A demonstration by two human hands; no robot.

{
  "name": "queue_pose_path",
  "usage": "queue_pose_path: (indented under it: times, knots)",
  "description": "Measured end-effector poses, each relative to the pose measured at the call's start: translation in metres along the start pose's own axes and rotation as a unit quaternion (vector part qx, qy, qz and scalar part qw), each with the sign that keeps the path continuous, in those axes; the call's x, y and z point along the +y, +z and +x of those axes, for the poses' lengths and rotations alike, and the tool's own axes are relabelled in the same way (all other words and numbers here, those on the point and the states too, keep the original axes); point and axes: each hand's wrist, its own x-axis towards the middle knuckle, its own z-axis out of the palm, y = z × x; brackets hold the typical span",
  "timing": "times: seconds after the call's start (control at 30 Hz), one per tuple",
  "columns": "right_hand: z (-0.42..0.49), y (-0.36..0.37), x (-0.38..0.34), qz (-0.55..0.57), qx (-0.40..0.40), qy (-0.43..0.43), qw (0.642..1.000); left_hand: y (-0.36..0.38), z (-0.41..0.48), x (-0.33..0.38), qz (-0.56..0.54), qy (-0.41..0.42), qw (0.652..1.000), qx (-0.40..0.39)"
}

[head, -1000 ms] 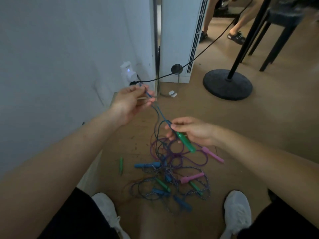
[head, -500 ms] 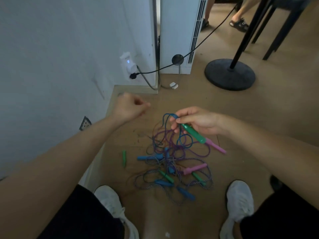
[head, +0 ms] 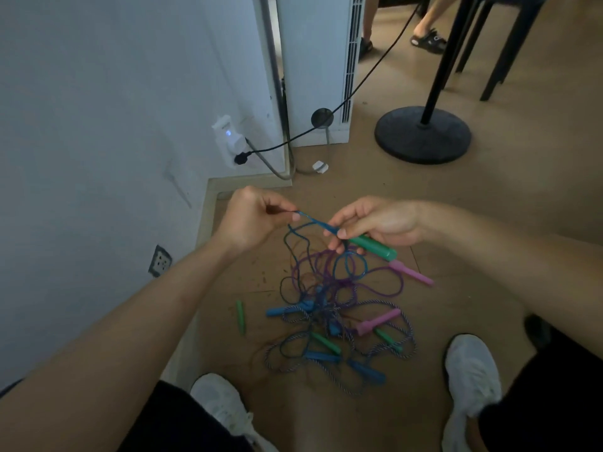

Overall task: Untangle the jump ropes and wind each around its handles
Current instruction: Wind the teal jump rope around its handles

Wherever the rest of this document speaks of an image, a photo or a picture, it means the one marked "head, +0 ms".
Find white socket adapter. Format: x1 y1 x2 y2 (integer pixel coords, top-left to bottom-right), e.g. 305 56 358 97
210 115 250 168

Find person's right hand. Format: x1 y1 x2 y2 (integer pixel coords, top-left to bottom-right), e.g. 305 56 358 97
324 196 426 255

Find person's right forearm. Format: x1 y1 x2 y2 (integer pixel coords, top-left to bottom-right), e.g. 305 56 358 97
417 201 603 360

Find pink jump rope handle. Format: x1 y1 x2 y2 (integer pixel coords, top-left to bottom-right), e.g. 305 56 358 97
354 308 402 337
388 259 434 287

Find person's black shorts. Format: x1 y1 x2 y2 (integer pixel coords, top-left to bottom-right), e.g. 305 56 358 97
0 314 603 452

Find blue jump rope green handle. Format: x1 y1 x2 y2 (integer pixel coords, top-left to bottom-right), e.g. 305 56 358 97
280 210 399 309

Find striped blue white rope cord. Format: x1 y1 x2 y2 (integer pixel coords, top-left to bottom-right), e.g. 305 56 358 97
263 299 419 398

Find black round base stand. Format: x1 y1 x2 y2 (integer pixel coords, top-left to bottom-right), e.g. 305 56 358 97
374 0 477 165

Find black chair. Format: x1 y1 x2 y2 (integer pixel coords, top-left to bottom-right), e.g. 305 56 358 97
454 0 549 102

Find white standing air conditioner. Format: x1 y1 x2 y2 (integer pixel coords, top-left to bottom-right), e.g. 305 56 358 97
275 0 367 148

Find person's white left shoe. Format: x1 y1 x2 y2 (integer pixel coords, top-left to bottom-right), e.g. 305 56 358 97
189 373 280 452

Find person's white right shoe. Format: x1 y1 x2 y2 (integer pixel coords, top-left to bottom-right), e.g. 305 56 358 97
441 333 503 452

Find person's left hand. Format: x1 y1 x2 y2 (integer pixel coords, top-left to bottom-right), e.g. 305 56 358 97
214 186 301 254

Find black power cable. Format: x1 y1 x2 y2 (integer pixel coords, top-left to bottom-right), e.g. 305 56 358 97
234 2 421 166

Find wall socket plate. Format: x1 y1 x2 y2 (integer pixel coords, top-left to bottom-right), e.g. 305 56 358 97
148 245 173 278

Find person's white shoe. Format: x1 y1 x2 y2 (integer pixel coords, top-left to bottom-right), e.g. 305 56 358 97
189 373 280 452
441 333 503 452

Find person's left forearm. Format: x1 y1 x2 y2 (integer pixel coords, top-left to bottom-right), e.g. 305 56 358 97
0 233 236 452

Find purple jump rope cord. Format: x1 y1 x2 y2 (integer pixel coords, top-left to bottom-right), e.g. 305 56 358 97
290 251 406 316

